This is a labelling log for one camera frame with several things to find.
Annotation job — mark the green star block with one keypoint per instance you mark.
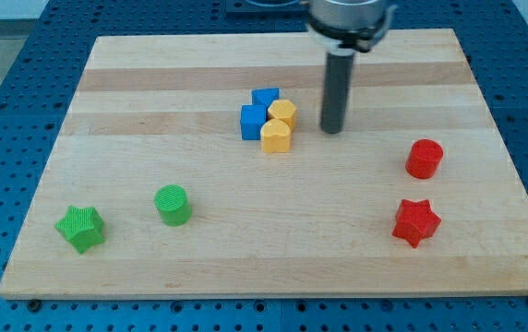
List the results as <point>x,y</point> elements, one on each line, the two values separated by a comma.
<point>81,227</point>

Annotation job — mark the yellow heart block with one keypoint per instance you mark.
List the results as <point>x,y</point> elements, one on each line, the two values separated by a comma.
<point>275,136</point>

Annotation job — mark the red cylinder block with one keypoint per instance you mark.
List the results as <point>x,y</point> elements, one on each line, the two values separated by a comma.
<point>424,158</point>

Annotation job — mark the yellow hexagon block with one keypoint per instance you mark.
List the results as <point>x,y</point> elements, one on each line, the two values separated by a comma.
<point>284,110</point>

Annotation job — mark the red star block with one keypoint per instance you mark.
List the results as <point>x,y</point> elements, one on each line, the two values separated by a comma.
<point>415,221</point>

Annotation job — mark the wooden board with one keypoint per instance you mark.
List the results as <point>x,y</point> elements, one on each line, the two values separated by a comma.
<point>315,221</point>

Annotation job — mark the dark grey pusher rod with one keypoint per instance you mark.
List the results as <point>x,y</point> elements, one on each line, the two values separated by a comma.
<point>337,79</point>

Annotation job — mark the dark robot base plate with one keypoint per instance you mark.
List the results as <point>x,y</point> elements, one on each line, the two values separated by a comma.
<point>243,8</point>

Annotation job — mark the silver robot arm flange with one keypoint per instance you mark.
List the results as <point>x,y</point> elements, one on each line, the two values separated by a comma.
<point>346,27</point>

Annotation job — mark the blue cube block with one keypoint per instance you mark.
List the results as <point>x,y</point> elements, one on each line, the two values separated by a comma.
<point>252,118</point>

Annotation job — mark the green cylinder block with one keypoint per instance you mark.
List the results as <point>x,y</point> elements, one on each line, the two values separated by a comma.
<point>172,205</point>

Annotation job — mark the blue pentagon block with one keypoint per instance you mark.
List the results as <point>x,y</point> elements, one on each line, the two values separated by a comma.
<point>265,96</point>

